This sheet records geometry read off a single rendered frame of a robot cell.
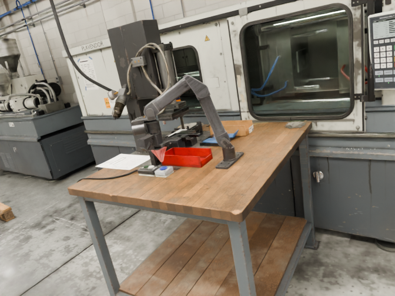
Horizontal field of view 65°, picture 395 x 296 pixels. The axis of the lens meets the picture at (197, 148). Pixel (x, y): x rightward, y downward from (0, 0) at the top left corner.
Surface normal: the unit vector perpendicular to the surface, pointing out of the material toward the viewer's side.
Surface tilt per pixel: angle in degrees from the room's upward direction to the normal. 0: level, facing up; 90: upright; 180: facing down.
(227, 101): 90
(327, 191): 90
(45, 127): 90
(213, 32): 90
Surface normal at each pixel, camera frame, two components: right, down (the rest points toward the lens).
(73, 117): 0.81, 0.04
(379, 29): -0.69, 0.45
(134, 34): -0.51, 0.35
